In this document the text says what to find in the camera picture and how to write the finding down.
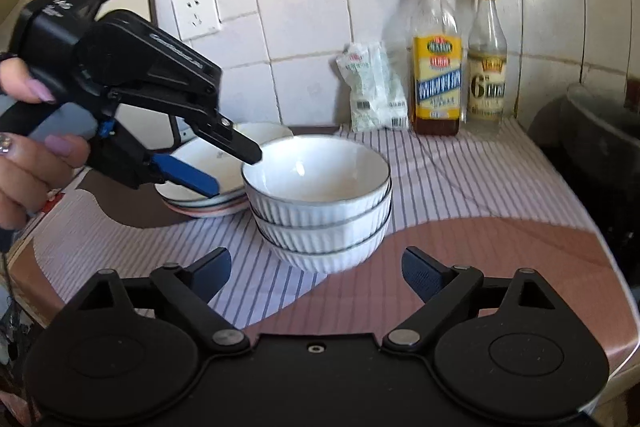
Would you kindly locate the white ribbed bowl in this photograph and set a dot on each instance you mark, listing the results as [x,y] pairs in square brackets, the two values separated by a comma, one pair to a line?
[315,172]
[325,260]
[320,235]

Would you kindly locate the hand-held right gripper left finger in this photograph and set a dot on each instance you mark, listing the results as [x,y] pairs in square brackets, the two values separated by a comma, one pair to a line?
[215,268]

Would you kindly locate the striped patterned tablecloth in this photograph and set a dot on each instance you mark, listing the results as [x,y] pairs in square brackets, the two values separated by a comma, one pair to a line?
[475,207]

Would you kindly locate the person's left hand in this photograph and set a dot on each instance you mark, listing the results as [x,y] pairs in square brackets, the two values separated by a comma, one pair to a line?
[35,172]

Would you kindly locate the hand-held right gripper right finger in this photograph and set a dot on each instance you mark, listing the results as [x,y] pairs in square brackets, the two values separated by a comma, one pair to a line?
[420,272]

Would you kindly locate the clear plastic bag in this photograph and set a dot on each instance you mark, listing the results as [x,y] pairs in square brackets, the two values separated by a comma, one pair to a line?
[372,92]

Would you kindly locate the white plate with sun print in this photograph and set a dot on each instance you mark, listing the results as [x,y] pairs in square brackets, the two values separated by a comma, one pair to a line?
[232,182]

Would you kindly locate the amber liquid bottle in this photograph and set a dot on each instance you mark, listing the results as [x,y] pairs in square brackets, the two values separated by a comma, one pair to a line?
[435,82]

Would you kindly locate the clear bottle with yellow label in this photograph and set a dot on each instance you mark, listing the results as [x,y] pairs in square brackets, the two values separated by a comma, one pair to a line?
[487,82]

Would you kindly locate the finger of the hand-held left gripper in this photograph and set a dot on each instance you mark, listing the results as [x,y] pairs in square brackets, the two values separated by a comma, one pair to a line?
[190,174]
[240,147]

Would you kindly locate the dark pot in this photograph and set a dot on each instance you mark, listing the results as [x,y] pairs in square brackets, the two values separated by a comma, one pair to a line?
[600,132]

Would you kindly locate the white wall socket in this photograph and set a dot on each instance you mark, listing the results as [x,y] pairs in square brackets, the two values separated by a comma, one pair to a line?
[195,14]

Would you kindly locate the white plate with heart rim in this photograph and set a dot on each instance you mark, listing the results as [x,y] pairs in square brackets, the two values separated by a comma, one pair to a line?
[215,214]

